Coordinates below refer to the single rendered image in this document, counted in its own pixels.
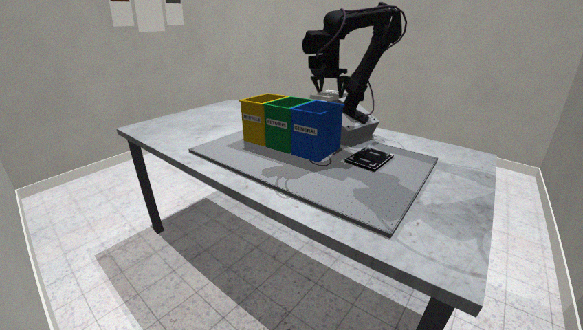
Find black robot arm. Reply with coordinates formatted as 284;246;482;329
302;7;402;124

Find green bin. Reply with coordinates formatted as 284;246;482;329
262;96;314;154

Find yellow bin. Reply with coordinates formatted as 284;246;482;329
239;93;289;146

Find white well plate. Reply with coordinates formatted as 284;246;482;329
309;90;348;102

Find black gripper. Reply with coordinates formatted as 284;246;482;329
311;69;351;98

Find blue bin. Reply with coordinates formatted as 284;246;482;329
289;100;345;162

